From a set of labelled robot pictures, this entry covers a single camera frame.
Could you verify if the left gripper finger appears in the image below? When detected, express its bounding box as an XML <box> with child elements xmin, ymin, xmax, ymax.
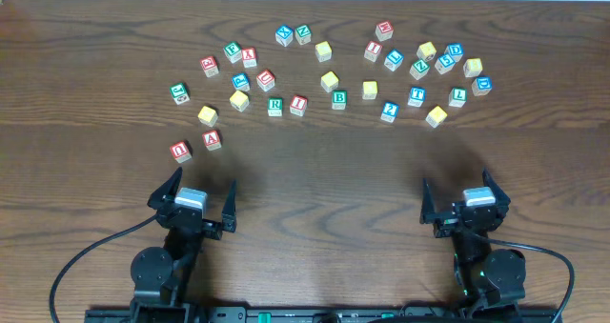
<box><xmin>221</xmin><ymin>180</ymin><xmax>237</xmax><ymax>232</ymax></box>
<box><xmin>147</xmin><ymin>167</ymin><xmax>183</xmax><ymax>209</ymax></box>

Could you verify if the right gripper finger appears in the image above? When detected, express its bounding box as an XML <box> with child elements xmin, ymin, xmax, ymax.
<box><xmin>419</xmin><ymin>178</ymin><xmax>436</xmax><ymax>224</ymax></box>
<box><xmin>482</xmin><ymin>168</ymin><xmax>511</xmax><ymax>213</ymax></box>

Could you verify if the green R block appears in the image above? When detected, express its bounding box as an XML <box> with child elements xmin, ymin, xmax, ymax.
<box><xmin>267</xmin><ymin>97</ymin><xmax>283</xmax><ymax>117</ymax></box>

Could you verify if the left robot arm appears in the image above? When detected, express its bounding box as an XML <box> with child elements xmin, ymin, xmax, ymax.
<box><xmin>128</xmin><ymin>168</ymin><xmax>237</xmax><ymax>322</ymax></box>

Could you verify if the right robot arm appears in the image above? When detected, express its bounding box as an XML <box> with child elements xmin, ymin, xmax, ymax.
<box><xmin>419</xmin><ymin>171</ymin><xmax>526</xmax><ymax>318</ymax></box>

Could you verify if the red U block lower left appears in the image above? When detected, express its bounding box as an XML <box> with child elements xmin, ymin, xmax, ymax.
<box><xmin>170</xmin><ymin>140</ymin><xmax>193</xmax><ymax>164</ymax></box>

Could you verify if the red u block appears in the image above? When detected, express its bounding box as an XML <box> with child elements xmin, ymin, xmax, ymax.
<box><xmin>170</xmin><ymin>140</ymin><xmax>193</xmax><ymax>164</ymax></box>
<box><xmin>256</xmin><ymin>70</ymin><xmax>275</xmax><ymax>91</ymax></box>

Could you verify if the red A block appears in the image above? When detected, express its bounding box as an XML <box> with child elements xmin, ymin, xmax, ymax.
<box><xmin>202</xmin><ymin>130</ymin><xmax>222</xmax><ymax>151</ymax></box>

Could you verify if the green J block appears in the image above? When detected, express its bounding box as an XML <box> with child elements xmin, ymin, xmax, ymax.
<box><xmin>170</xmin><ymin>82</ymin><xmax>190</xmax><ymax>105</ymax></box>

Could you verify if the blue 2 block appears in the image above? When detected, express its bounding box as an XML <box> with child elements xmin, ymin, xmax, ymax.
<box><xmin>380</xmin><ymin>102</ymin><xmax>399</xmax><ymax>123</ymax></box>

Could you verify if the green L block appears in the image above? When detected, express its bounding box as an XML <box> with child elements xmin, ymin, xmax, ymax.
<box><xmin>448</xmin><ymin>88</ymin><xmax>467</xmax><ymax>108</ymax></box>

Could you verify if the blue D block right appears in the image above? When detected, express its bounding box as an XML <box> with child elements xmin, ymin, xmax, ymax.
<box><xmin>472</xmin><ymin>76</ymin><xmax>493</xmax><ymax>96</ymax></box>

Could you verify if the blue d block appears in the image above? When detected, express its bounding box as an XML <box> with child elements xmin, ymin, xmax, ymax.
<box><xmin>444</xmin><ymin>43</ymin><xmax>464</xmax><ymax>63</ymax></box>
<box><xmin>472</xmin><ymin>76</ymin><xmax>493</xmax><ymax>96</ymax></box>

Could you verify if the blue T block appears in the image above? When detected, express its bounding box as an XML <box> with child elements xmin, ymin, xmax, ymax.
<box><xmin>407</xmin><ymin>87</ymin><xmax>426</xmax><ymax>108</ymax></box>

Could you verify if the red I block centre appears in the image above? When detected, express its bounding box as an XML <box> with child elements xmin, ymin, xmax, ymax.
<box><xmin>290</xmin><ymin>95</ymin><xmax>308</xmax><ymax>116</ymax></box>

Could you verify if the red i block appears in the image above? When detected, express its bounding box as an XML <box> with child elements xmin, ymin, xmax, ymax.
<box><xmin>364</xmin><ymin>41</ymin><xmax>382</xmax><ymax>62</ymax></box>
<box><xmin>290</xmin><ymin>95</ymin><xmax>308</xmax><ymax>116</ymax></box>

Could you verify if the blue P block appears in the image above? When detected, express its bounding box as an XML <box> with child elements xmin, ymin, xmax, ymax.
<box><xmin>232</xmin><ymin>72</ymin><xmax>250</xmax><ymax>91</ymax></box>

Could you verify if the red block upper left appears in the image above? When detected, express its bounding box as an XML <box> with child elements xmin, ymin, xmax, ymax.
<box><xmin>199</xmin><ymin>56</ymin><xmax>219</xmax><ymax>78</ymax></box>

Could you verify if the yellow 8 block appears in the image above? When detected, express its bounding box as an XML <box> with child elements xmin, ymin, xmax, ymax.
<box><xmin>463</xmin><ymin>58</ymin><xmax>483</xmax><ymax>78</ymax></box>

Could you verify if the red U block upper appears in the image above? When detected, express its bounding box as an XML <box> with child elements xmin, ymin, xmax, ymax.
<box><xmin>256</xmin><ymin>70</ymin><xmax>275</xmax><ymax>91</ymax></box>

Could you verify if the green B block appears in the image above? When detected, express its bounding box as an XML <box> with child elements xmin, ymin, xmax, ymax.
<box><xmin>332</xmin><ymin>91</ymin><xmax>347</xmax><ymax>111</ymax></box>

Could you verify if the green Z block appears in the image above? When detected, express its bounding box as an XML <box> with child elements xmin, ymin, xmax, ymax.
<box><xmin>409</xmin><ymin>59</ymin><xmax>430</xmax><ymax>80</ymax></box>

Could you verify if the blue 5 block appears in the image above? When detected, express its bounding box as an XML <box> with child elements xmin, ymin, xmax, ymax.
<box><xmin>435</xmin><ymin>54</ymin><xmax>456</xmax><ymax>74</ymax></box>

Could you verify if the green F block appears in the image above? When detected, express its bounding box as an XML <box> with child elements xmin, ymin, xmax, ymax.
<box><xmin>223</xmin><ymin>41</ymin><xmax>242</xmax><ymax>64</ymax></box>

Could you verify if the blue D block upper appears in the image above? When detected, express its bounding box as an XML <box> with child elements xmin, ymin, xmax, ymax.
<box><xmin>444</xmin><ymin>43</ymin><xmax>464</xmax><ymax>63</ymax></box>

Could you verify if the blue L block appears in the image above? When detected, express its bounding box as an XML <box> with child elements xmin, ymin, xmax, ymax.
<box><xmin>384</xmin><ymin>49</ymin><xmax>404</xmax><ymax>71</ymax></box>

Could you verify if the red Y block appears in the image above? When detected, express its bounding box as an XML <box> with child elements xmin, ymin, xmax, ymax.
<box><xmin>241</xmin><ymin>48</ymin><xmax>257</xmax><ymax>68</ymax></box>

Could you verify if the red I block right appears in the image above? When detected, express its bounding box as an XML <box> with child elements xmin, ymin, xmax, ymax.
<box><xmin>364</xmin><ymin>41</ymin><xmax>382</xmax><ymax>62</ymax></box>

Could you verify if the blue X block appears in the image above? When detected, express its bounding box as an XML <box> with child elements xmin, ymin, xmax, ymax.
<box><xmin>275</xmin><ymin>25</ymin><xmax>294</xmax><ymax>47</ymax></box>

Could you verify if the red H block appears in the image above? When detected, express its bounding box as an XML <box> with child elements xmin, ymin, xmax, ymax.
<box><xmin>375</xmin><ymin>21</ymin><xmax>394</xmax><ymax>42</ymax></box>

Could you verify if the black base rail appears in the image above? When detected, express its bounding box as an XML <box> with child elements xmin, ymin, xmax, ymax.
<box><xmin>84</xmin><ymin>304</ymin><xmax>559</xmax><ymax>323</ymax></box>

